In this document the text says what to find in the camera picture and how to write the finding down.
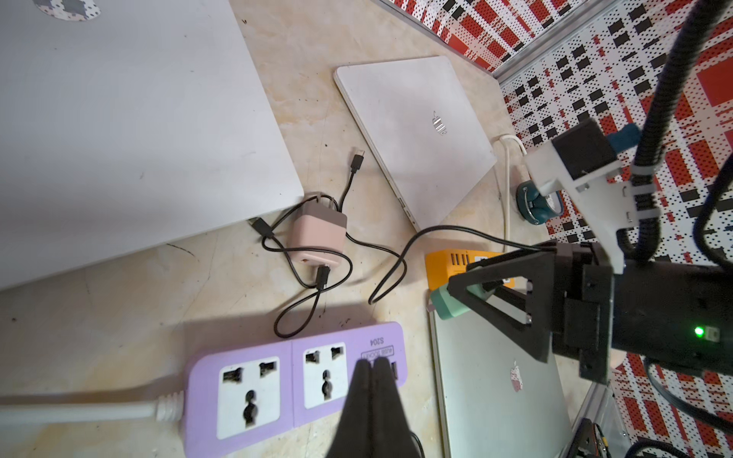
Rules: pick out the white laptop back right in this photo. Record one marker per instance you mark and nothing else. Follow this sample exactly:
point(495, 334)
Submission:
point(422, 130)

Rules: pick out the white laptop back left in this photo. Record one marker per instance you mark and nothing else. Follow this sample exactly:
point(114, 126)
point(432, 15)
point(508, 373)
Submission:
point(126, 125)

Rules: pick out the pink charger adapter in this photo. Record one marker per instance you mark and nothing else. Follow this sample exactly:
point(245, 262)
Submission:
point(320, 226)

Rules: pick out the white laptop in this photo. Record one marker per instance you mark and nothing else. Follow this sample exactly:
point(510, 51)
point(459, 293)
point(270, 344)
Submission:
point(126, 125)
point(422, 130)

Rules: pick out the purple power strip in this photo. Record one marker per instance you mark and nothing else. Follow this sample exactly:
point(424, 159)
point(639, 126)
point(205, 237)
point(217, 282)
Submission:
point(239, 397)

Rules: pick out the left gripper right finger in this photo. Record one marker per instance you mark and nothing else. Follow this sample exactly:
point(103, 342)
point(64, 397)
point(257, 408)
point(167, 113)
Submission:
point(390, 434)

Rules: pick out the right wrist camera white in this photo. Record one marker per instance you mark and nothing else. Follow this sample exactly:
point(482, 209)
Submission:
point(582, 162)

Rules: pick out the green charger adapter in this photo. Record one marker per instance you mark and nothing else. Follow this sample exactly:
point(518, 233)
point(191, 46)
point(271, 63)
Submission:
point(448, 307)

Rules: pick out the orange power strip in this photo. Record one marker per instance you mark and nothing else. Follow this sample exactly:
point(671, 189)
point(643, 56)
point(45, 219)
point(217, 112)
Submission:
point(442, 265)

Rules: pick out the teal alarm clock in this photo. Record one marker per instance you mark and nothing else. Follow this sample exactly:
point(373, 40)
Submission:
point(535, 208)

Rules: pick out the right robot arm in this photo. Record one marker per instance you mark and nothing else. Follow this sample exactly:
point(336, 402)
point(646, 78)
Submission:
point(677, 316)

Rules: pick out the silver laptop front right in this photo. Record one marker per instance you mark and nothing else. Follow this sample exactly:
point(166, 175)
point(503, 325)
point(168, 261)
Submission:
point(494, 399)

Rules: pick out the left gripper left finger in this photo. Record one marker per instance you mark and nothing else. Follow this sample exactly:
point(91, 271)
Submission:
point(354, 434)

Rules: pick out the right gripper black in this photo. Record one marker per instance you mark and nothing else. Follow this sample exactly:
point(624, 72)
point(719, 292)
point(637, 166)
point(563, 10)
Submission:
point(582, 312)

